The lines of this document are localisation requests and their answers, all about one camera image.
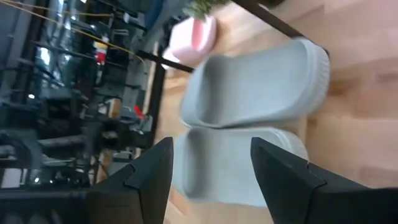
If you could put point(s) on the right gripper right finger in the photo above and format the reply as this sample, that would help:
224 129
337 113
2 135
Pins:
298 193

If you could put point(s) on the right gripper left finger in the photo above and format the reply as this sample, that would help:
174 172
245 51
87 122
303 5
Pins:
146 186

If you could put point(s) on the grey rubber slide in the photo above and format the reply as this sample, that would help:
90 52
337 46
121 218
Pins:
217 161
248 84

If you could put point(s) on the pink rubber slide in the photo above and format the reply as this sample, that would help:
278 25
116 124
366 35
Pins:
186 43

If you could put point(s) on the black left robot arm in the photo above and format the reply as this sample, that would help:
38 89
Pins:
71 140

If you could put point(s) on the black metal shoe shelf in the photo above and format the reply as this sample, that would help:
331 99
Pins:
267 15

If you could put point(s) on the small green potted plant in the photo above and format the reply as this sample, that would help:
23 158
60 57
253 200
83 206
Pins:
202 7

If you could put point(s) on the black aluminium table frame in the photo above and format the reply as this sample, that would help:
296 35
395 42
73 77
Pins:
157 102

